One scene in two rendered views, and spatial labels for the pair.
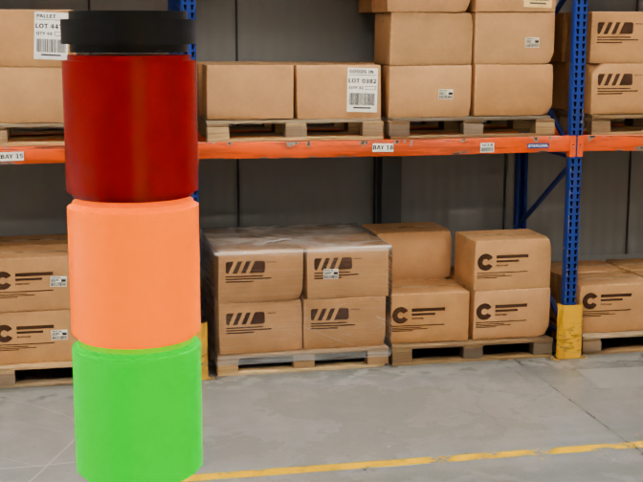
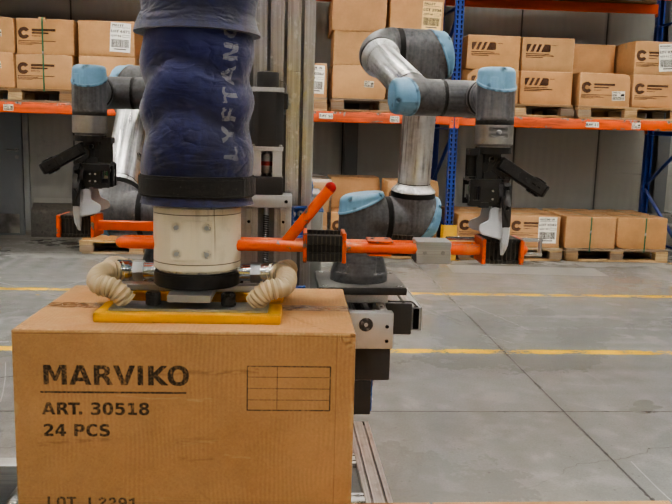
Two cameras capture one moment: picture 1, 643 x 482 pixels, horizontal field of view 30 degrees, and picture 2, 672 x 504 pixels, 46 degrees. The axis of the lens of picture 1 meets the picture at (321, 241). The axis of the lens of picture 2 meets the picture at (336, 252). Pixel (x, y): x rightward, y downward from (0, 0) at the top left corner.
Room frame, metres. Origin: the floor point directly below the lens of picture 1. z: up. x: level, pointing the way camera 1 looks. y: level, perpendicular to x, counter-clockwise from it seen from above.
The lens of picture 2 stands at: (-0.35, -1.68, 1.43)
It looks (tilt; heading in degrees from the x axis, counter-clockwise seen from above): 9 degrees down; 7
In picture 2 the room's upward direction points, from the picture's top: 2 degrees clockwise
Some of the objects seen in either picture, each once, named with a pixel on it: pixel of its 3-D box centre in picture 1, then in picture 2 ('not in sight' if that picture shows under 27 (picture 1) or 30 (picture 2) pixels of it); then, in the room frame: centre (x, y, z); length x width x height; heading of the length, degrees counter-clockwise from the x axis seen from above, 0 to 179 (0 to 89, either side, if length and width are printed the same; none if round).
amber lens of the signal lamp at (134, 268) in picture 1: (135, 267); not in sight; (0.46, 0.07, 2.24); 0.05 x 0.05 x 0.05
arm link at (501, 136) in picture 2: not in sight; (494, 136); (1.25, -1.78, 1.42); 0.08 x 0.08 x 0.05
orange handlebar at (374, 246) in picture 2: not in sight; (297, 237); (1.29, -1.38, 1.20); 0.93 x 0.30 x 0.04; 100
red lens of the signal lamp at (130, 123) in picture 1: (131, 125); not in sight; (0.46, 0.07, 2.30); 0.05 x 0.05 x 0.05
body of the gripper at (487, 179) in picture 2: not in sight; (488, 177); (1.25, -1.77, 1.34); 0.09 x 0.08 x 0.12; 101
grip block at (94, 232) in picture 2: not in sight; (80, 224); (1.34, -0.87, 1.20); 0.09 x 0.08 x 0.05; 10
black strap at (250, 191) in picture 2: not in sight; (197, 184); (1.14, -1.21, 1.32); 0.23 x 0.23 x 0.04
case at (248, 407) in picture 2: not in sight; (199, 402); (1.14, -1.21, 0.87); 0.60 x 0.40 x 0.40; 100
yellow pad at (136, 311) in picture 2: not in sight; (190, 305); (1.05, -1.22, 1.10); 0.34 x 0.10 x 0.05; 100
